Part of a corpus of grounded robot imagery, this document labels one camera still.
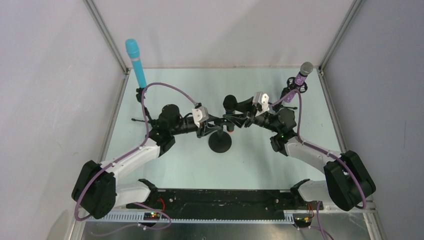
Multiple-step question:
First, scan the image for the black shock-mount tripod stand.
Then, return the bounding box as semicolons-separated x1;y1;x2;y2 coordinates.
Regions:
279;75;308;106

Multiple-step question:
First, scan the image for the black microphone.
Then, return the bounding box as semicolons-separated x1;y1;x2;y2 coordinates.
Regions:
223;95;238;133

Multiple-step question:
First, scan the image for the black round-base mic stand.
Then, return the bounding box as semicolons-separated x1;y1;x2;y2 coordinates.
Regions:
208;117;235;154

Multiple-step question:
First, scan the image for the purple glitter microphone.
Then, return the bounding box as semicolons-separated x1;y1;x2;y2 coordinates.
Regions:
282;61;314;103

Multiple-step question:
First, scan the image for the black tripod mic stand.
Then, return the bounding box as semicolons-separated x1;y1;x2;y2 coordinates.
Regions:
131;87;159;130

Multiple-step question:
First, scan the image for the blue toy microphone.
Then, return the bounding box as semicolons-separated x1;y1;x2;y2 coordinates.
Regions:
125;38;147;89

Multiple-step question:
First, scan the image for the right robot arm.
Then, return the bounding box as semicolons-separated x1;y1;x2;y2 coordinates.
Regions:
223;93;377;211

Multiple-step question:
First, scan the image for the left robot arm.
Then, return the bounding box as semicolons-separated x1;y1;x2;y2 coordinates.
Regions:
71;104;223;219

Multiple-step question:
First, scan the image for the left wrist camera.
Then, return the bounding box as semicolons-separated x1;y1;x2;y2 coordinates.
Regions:
192;106;210;128

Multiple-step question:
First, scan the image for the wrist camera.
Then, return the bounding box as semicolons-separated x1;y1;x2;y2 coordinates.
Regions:
252;91;270;117
192;106;210;128

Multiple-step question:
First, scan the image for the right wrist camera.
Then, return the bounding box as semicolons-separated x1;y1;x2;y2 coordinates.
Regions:
252;91;270;117

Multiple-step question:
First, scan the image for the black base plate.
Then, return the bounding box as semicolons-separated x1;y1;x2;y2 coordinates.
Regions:
143;188;309;221

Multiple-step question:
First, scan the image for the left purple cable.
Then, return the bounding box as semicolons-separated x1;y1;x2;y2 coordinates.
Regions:
73;82;201;238

